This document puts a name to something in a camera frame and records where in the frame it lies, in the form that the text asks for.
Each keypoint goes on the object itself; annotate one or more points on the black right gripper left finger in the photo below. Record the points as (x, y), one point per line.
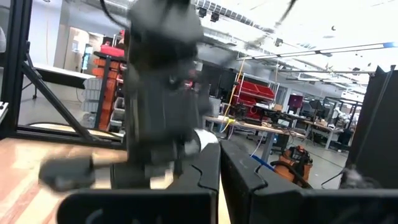
(206, 168)

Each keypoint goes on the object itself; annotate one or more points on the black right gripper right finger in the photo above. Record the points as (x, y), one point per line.
(242, 177)

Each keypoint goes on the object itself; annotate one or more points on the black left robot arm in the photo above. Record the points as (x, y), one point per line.
(164, 31)

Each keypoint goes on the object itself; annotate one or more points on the white cylindrical spotlight lamp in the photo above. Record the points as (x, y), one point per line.
(206, 138)

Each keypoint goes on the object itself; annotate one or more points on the long wooden workbench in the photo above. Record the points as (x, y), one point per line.
(248, 125)

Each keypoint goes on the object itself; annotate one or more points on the orange shop vacuum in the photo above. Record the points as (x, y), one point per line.
(293, 158)

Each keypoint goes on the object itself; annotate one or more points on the orange storage shelf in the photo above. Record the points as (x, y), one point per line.
(110, 77)

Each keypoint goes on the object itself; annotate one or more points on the rack of red bins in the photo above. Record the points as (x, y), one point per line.
(255, 93)

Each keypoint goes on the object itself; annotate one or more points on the reddish-screen monitor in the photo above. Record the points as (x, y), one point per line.
(295, 101)

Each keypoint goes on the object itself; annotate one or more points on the white table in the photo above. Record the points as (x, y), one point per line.
(62, 73)

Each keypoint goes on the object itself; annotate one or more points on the black curtain partition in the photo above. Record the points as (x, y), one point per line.
(379, 124)

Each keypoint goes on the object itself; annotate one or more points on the long ceiling light bar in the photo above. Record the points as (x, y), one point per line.
(326, 51)

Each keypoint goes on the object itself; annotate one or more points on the black aluminium table frame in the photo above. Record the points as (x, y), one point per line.
(15, 62)

